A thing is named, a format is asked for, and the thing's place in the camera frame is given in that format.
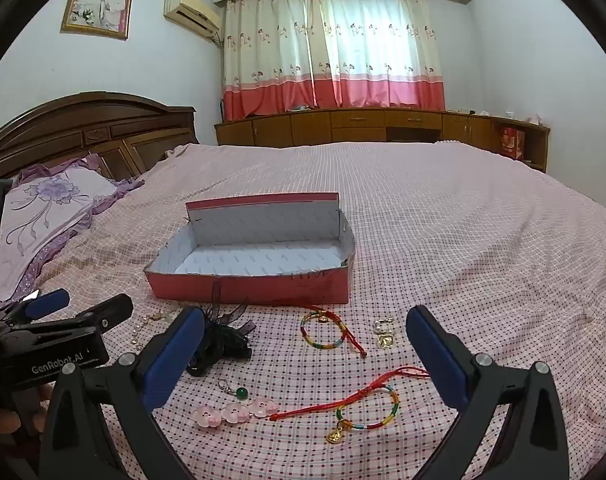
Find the white cardboard shoebox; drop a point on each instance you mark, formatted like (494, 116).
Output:
(243, 290)

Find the dark wooden headboard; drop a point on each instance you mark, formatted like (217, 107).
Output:
(98, 125)

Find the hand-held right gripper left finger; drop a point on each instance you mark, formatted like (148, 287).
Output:
(175, 355)

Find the long wooden cabinet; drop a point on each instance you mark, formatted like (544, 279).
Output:
(308, 127)

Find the pink checked bedspread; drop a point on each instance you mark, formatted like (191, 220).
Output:
(433, 220)

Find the white tissue pack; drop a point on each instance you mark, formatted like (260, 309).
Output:
(536, 121)

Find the gold hair clip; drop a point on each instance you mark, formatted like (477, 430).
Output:
(233, 412)

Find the person's left hand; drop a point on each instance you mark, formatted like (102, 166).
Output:
(0, 420)

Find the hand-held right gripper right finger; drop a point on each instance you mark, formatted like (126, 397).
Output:
(433, 355)

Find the pale blue cloth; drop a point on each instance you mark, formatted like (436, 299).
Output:
(299, 108)

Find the white air conditioner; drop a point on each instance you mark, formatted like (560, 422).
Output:
(193, 10)

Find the small gold brooch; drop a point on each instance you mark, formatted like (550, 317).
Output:
(135, 334)

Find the purple floral pillow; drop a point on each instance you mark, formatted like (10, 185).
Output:
(48, 205)

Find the cream and pink curtain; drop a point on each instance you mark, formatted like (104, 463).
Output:
(333, 45)

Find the black ribbon hair accessory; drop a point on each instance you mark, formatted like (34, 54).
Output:
(223, 340)

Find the green bead earring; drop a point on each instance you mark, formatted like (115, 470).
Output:
(241, 392)

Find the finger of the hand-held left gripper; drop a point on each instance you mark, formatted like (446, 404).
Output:
(103, 312)
(48, 304)

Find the red gift box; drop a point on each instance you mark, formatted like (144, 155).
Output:
(512, 142)

